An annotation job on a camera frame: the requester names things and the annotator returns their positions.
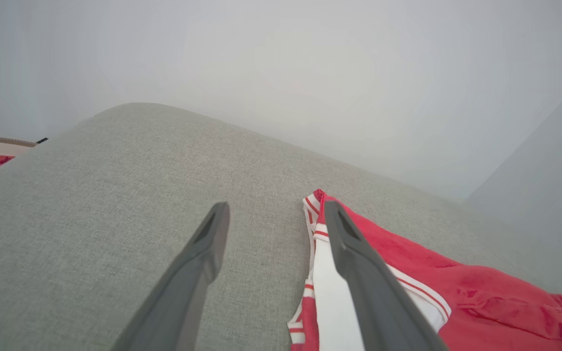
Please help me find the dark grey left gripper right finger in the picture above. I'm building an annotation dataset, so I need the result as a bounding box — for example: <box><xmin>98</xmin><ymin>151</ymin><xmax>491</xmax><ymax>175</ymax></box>
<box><xmin>324</xmin><ymin>200</ymin><xmax>450</xmax><ymax>351</ymax></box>

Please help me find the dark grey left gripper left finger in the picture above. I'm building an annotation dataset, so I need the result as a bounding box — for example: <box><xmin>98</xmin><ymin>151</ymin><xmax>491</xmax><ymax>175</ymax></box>
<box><xmin>110</xmin><ymin>201</ymin><xmax>231</xmax><ymax>351</ymax></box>

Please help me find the red and white jersey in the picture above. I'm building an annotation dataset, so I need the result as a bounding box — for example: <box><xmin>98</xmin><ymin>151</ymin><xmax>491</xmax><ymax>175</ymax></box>
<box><xmin>287</xmin><ymin>189</ymin><xmax>562</xmax><ymax>351</ymax></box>

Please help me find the grey fabric sofa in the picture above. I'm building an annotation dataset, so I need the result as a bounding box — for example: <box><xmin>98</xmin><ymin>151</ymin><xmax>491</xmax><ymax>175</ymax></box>
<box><xmin>0</xmin><ymin>102</ymin><xmax>562</xmax><ymax>351</ymax></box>

